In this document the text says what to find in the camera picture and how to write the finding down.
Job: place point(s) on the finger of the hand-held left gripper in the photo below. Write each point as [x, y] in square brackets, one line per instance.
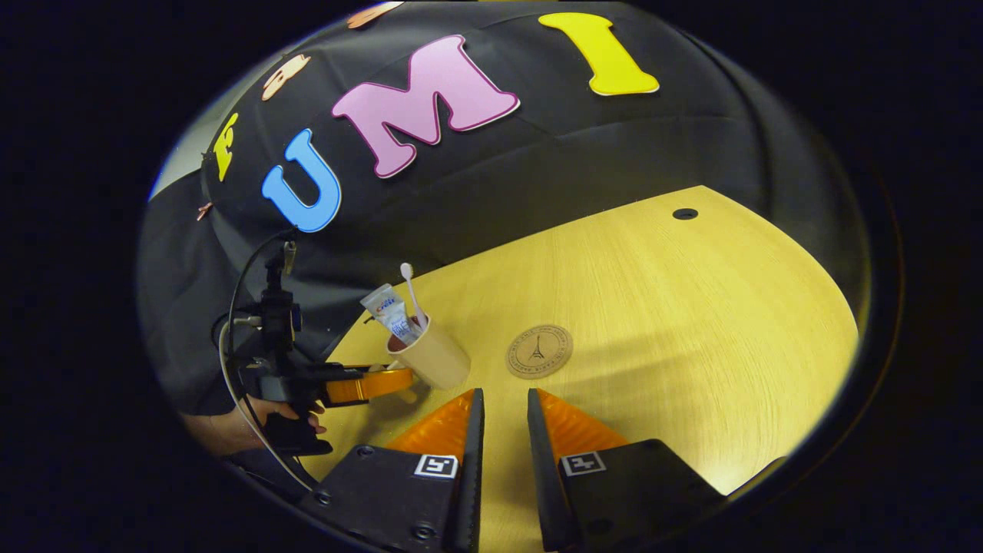
[369, 385]

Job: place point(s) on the black desk grommet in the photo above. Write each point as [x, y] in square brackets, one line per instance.
[686, 213]

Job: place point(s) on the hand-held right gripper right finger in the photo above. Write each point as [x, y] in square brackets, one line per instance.
[547, 491]

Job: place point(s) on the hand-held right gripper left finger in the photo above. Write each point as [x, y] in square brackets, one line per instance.
[470, 491]

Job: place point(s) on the white toothbrush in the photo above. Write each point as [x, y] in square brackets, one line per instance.
[411, 288]

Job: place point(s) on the round brown coaster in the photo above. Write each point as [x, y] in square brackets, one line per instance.
[539, 351]

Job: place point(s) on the black backdrop cloth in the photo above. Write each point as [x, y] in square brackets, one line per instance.
[614, 146]

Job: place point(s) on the beige cup with brown inside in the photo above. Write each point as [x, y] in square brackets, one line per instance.
[438, 357]

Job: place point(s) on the white toothpaste tube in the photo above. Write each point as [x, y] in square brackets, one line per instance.
[388, 307]

